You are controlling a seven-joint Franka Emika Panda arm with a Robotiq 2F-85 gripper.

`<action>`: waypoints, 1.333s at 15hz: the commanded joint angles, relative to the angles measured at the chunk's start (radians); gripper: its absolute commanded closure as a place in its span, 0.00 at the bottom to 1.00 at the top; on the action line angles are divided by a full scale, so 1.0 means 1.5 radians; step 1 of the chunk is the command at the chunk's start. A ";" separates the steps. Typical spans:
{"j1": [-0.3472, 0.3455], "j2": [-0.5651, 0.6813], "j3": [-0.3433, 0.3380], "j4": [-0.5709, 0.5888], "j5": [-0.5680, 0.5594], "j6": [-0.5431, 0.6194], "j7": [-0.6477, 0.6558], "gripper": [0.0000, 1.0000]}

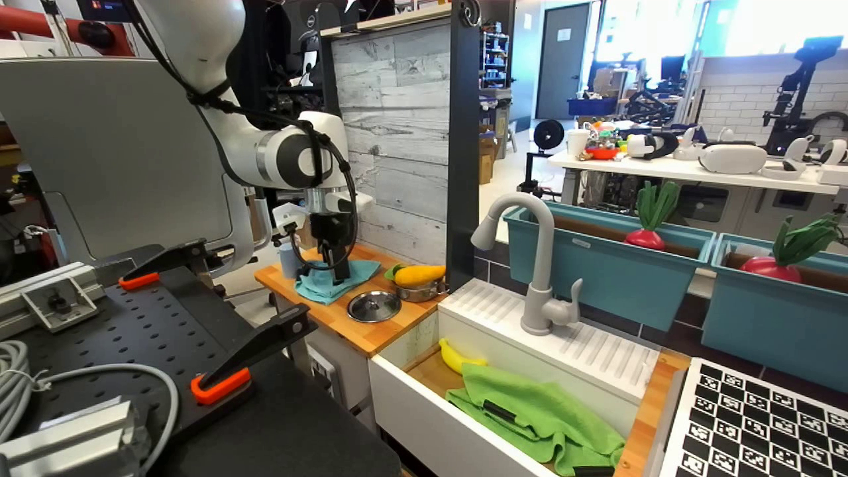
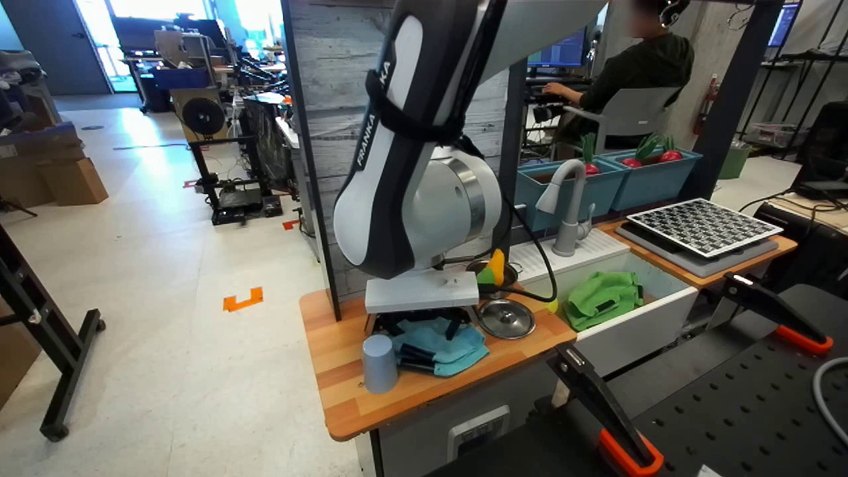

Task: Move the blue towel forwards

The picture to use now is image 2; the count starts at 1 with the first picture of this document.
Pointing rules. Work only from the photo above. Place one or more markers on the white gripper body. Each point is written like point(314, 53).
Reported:
point(421, 293)

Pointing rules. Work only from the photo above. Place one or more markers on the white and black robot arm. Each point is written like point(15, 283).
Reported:
point(414, 134)

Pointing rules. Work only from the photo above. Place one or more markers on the grey plastic cup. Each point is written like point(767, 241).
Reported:
point(380, 364)

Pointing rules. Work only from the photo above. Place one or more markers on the yellow toy vegetable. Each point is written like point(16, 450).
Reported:
point(493, 269)

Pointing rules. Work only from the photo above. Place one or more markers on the yellow toy banana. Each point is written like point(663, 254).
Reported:
point(553, 302)

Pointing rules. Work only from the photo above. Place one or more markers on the orange floor tape mark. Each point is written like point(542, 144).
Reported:
point(243, 301)

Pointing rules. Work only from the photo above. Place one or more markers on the green plastic object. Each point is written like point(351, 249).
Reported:
point(602, 298)

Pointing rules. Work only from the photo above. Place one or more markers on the teal planter box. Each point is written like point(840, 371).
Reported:
point(652, 180)
point(546, 195)

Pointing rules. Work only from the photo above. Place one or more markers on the grey toy faucet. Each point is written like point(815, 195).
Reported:
point(573, 202)

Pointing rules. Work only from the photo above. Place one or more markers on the black clamp with orange tip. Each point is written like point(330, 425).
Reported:
point(610, 407)
point(783, 312)

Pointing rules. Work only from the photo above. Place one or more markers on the white sink basin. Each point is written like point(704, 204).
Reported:
point(644, 320)

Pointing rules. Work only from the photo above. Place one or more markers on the red toy radish with leaves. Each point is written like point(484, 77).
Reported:
point(588, 153)
point(656, 149)

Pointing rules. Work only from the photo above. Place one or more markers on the black and white checkerboard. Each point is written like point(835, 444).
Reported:
point(704, 226)

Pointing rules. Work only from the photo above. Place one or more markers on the grey office chair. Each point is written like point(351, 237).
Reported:
point(631, 108)

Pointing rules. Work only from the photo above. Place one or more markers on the computer monitor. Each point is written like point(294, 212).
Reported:
point(559, 51)

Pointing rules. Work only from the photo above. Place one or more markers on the person in dark shirt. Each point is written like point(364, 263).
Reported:
point(644, 67)

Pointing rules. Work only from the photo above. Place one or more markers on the black stand leg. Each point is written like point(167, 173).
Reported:
point(43, 334)

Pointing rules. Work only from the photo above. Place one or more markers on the stack of cardboard boxes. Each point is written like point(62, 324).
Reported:
point(43, 168)

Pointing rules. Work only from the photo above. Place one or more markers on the black frame post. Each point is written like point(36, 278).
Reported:
point(306, 149)
point(506, 149)

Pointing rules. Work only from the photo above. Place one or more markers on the round black camera on stand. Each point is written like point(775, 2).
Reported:
point(208, 119)

